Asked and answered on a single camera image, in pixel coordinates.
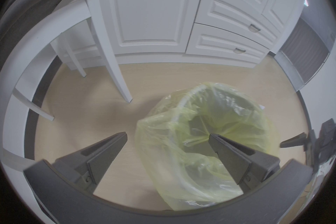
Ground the white wardrobe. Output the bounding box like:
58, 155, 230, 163
52, 0, 308, 69

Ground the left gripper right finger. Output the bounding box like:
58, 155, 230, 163
208, 133, 281, 194

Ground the white chair with grey cushion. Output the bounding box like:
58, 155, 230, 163
0, 0, 133, 173

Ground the white trash bin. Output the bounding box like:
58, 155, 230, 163
147, 84, 273, 208

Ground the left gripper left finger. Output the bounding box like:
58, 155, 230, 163
54, 132, 128, 194

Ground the yellow plastic bag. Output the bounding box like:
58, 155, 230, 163
134, 82, 280, 211

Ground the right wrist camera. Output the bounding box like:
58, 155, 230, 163
318, 118, 336, 141

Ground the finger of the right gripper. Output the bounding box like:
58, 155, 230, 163
280, 132, 308, 149

